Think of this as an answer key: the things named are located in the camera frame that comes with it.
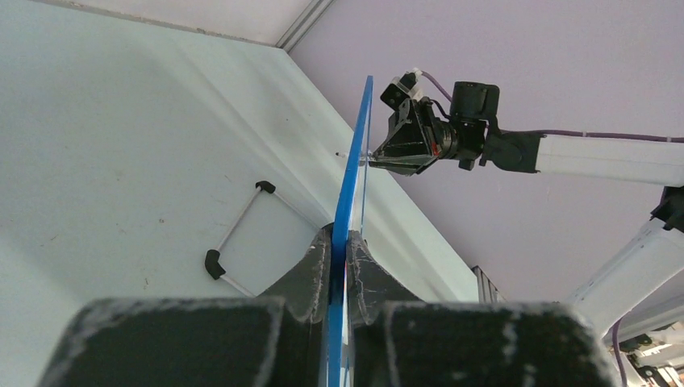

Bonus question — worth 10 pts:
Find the blue framed whiteboard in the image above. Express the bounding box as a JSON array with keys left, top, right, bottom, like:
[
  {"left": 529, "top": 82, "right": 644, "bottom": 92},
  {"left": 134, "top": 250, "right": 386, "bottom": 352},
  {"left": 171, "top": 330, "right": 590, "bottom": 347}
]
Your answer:
[{"left": 325, "top": 75, "right": 373, "bottom": 386}]

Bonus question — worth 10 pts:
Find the aluminium frame rail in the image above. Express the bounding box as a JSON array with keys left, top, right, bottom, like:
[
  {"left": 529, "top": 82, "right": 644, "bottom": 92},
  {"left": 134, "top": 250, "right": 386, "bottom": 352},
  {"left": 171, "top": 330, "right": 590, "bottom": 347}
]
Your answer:
[{"left": 472, "top": 266, "right": 507, "bottom": 304}]

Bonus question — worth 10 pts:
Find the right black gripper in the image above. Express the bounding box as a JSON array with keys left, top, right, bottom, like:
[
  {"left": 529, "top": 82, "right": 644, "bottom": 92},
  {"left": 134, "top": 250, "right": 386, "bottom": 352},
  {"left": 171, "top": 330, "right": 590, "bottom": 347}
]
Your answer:
[{"left": 369, "top": 99, "right": 457, "bottom": 177}]

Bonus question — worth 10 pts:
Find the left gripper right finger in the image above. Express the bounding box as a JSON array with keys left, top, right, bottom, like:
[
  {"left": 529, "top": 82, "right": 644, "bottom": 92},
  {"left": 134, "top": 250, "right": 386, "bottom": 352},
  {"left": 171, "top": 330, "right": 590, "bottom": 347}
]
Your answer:
[{"left": 346, "top": 231, "right": 615, "bottom": 386}]

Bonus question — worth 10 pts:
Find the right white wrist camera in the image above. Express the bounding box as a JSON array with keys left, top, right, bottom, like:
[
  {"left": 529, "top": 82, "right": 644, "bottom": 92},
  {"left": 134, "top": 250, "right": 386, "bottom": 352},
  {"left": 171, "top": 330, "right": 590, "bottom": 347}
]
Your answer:
[{"left": 380, "top": 68, "right": 424, "bottom": 111}]

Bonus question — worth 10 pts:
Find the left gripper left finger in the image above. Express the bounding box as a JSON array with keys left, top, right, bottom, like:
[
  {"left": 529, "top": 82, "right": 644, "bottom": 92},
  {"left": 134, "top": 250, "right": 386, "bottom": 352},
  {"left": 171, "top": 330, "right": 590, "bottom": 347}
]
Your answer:
[{"left": 40, "top": 227, "right": 332, "bottom": 386}]

